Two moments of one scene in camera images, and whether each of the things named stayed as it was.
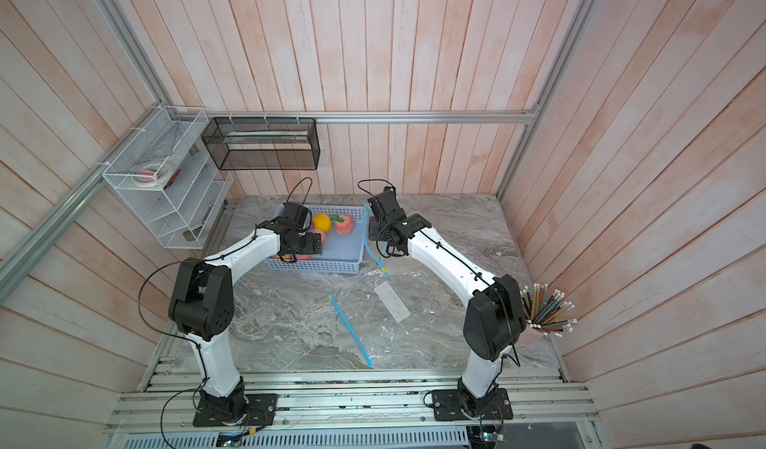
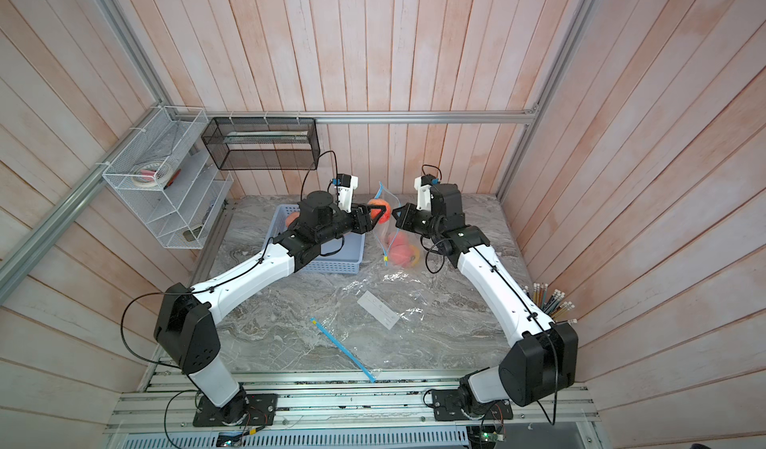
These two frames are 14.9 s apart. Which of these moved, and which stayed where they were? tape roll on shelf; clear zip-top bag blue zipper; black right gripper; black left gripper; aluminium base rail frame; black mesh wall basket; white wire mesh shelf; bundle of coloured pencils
Moved: black left gripper; clear zip-top bag blue zipper; black right gripper
Stayed: tape roll on shelf; aluminium base rail frame; bundle of coloured pencils; black mesh wall basket; white wire mesh shelf
